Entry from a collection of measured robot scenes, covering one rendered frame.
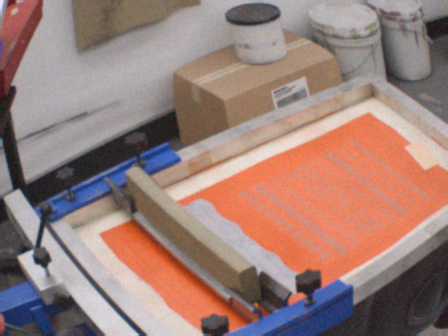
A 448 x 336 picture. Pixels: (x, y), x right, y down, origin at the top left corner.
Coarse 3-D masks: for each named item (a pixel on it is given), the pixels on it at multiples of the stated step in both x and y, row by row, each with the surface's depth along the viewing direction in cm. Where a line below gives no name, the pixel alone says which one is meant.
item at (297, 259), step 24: (408, 168) 203; (432, 168) 201; (432, 192) 194; (408, 216) 189; (264, 240) 193; (288, 240) 191; (384, 240) 185; (288, 264) 185; (312, 264) 184; (336, 264) 182; (360, 264) 180; (168, 288) 185; (192, 288) 184; (192, 312) 178; (216, 312) 177; (264, 312) 175
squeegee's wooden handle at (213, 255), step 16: (128, 176) 197; (144, 176) 195; (144, 192) 192; (160, 192) 190; (144, 208) 195; (160, 208) 187; (176, 208) 186; (160, 224) 191; (176, 224) 183; (192, 224) 181; (176, 240) 187; (192, 240) 180; (208, 240) 177; (192, 256) 183; (208, 256) 177; (224, 256) 172; (240, 256) 172; (208, 272) 180; (224, 272) 173; (240, 272) 168; (256, 272) 170; (240, 288) 170; (256, 288) 171
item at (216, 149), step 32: (320, 96) 224; (352, 96) 226; (384, 96) 224; (256, 128) 217; (288, 128) 220; (192, 160) 212; (224, 160) 216; (128, 192) 208; (64, 224) 199; (384, 256) 175; (416, 256) 175; (96, 288) 185; (128, 320) 174
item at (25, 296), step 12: (12, 288) 173; (24, 288) 173; (0, 300) 170; (12, 300) 170; (24, 300) 170; (36, 300) 170; (12, 312) 168; (24, 312) 170; (48, 312) 173; (12, 324) 169; (24, 324) 171
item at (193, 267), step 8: (136, 216) 197; (144, 224) 195; (152, 224) 195; (152, 232) 193; (160, 240) 190; (168, 240) 190; (168, 248) 188; (176, 248) 188; (176, 256) 186; (184, 256) 185; (184, 264) 184; (192, 264) 183; (192, 272) 182; (200, 272) 181; (208, 280) 179; (216, 288) 176; (224, 288) 176; (224, 296) 174
